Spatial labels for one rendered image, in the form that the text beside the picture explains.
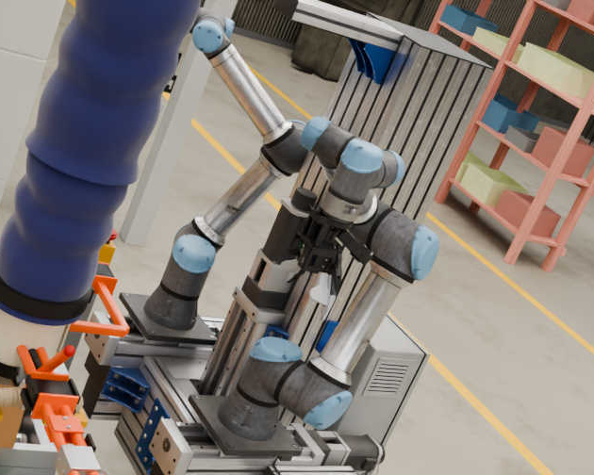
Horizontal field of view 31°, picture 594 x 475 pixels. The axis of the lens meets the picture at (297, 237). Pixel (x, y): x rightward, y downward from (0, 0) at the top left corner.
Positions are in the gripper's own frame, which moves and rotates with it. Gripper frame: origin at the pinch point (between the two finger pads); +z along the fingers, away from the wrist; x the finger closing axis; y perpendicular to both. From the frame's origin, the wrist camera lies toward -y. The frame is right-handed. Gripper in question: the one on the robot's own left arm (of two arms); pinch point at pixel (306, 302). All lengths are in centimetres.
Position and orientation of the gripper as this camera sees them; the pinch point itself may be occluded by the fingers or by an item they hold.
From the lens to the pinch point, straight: 222.3
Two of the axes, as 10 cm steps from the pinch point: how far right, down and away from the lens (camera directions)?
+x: 4.7, 4.8, -7.4
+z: -3.8, 8.7, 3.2
